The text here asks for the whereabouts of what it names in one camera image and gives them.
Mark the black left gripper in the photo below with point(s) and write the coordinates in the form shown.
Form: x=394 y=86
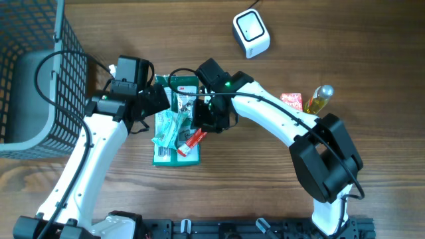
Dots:
x=158 y=101

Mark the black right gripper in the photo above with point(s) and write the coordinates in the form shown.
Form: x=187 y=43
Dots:
x=200 y=121

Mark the pale green wipes sachet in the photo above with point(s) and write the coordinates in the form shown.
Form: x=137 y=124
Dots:
x=168 y=132

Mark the red coffee stick sachet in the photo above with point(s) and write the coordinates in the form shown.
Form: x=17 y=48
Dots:
x=193 y=141

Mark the green 3M sponge packet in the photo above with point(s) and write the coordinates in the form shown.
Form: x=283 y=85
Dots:
x=181 y=104

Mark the pink Kleenex tissue pack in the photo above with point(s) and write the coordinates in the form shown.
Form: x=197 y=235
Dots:
x=292 y=99

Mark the yellow oil bottle silver cap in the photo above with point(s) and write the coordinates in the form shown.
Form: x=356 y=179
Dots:
x=319 y=100

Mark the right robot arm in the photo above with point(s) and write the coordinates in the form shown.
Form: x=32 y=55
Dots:
x=324 y=156

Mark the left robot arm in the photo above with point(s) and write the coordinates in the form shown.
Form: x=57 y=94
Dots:
x=109 y=117

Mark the white barcode scanner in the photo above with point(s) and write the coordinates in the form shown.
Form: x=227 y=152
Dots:
x=250 y=33

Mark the dark grey mesh basket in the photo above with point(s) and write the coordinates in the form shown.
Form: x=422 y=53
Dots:
x=38 y=60

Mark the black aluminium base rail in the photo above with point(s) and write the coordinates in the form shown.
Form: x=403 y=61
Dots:
x=192 y=229

